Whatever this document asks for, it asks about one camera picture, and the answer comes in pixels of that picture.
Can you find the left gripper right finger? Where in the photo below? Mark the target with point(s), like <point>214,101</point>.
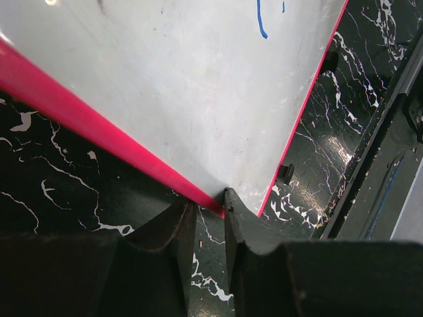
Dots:
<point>272,275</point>

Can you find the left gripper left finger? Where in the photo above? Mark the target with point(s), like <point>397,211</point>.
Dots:
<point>145,273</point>

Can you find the pink framed whiteboard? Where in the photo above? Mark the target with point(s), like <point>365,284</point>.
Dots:
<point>199,95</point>

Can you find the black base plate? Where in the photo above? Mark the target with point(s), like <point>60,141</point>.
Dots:
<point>372,203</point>

